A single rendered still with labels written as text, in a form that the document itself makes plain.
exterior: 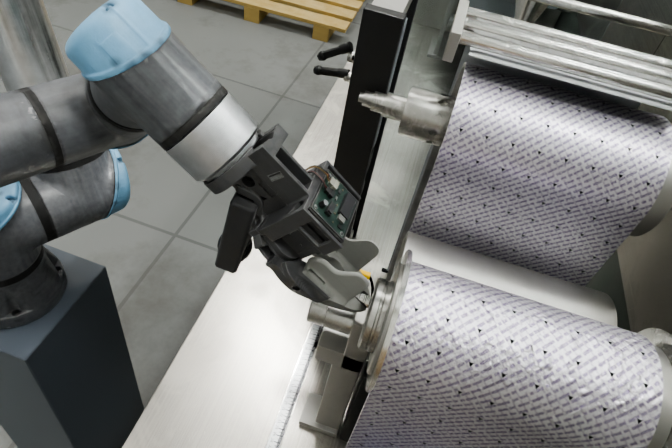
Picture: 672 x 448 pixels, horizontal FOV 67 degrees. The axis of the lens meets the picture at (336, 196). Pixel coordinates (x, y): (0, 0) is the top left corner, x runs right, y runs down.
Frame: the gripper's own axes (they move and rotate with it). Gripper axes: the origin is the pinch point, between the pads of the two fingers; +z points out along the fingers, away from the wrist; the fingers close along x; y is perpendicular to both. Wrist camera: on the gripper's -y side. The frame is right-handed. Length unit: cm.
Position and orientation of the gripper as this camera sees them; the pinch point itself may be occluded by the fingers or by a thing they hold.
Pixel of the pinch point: (353, 296)
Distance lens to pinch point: 55.3
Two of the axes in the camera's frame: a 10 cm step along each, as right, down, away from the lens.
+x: 2.8, -6.4, 7.2
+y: 7.2, -3.6, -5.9
